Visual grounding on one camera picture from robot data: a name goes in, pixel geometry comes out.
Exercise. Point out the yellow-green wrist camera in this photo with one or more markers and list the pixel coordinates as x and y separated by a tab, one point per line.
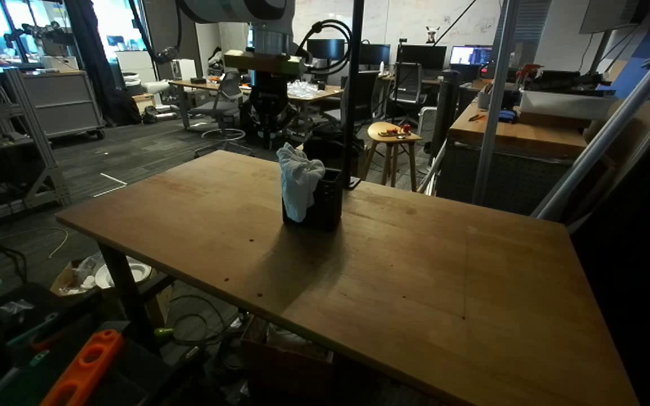
263	61

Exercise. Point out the computer monitor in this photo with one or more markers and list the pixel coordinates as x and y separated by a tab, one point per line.
470	55

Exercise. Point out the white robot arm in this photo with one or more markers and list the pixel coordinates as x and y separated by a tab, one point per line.
268	20

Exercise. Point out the silver diagonal metal pole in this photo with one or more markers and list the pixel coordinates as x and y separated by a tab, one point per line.
549	208

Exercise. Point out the black office chair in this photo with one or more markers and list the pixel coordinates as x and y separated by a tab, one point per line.
407	88

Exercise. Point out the black vertical pole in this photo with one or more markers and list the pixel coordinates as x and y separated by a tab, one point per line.
353	73

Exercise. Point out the white towel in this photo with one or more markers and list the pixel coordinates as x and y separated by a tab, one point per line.
299	179

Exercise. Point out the orange plastic case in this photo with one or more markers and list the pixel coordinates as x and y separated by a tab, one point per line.
86	370

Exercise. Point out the black mesh box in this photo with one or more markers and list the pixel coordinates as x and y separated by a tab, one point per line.
325	210

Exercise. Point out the wooden top workbench cabinet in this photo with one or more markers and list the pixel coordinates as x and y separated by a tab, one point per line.
527	160

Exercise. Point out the round wooden stool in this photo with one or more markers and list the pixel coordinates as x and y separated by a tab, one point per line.
388	141

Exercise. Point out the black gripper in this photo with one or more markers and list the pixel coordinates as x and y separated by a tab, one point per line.
268	99

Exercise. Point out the grey shelving cart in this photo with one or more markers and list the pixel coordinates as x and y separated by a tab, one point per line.
63	104

